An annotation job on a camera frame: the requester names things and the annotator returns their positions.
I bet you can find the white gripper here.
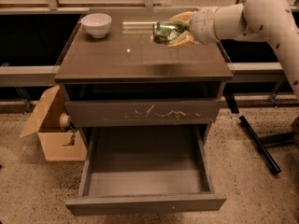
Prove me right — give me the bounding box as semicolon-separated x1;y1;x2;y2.
168;7;219;49

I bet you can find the green soda can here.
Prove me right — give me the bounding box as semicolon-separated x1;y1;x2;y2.
152;22;189;45

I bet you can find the closed grey top drawer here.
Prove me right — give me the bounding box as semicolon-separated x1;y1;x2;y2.
65;100;219;127

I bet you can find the grey drawer cabinet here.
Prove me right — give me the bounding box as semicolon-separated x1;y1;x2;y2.
54;7;234;217

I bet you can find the open grey middle drawer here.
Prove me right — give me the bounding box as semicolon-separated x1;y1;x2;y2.
65;125;226;216

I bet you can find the white ceramic bowl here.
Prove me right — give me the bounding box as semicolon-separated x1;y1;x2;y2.
80;13;112;38

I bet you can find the black metal floor stand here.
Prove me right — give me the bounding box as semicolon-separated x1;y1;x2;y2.
221;94;299;175

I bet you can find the round wooden knob object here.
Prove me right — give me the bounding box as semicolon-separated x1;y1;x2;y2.
59;113;70;132

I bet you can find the open cardboard box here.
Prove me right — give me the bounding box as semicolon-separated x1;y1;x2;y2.
20;86;87;161

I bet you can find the grey metal window railing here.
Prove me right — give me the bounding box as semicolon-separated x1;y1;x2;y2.
0;0;293;98

